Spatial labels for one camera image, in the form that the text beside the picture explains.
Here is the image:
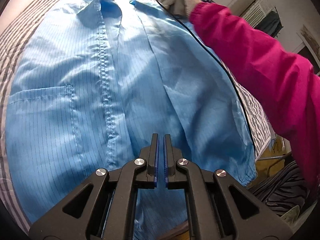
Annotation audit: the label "grey slipper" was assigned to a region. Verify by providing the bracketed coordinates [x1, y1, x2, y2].
[281, 205, 300, 227]

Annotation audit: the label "person's right hand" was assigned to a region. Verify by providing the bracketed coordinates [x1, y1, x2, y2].
[160, 0, 200, 18]

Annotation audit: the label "white striped hanging cloth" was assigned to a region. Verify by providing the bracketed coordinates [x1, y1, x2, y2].
[244, 0, 272, 27]

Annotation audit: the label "dark hanging clothes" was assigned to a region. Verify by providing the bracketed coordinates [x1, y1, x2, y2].
[255, 10, 284, 34]

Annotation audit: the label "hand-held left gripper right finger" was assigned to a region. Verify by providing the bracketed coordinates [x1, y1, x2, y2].
[164, 134, 293, 240]

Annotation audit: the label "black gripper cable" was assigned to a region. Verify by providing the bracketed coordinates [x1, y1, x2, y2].
[155, 0, 257, 155]

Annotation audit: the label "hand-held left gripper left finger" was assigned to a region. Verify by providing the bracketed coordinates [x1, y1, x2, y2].
[29, 133, 159, 240]

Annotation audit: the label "grey striped bed sheet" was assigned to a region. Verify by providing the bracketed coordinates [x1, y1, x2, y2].
[0, 0, 273, 230]

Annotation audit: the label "light blue striped work coat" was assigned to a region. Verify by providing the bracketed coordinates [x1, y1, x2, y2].
[5, 0, 258, 240]

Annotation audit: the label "dark striped pants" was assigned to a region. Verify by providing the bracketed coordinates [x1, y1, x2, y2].
[251, 160, 309, 217]

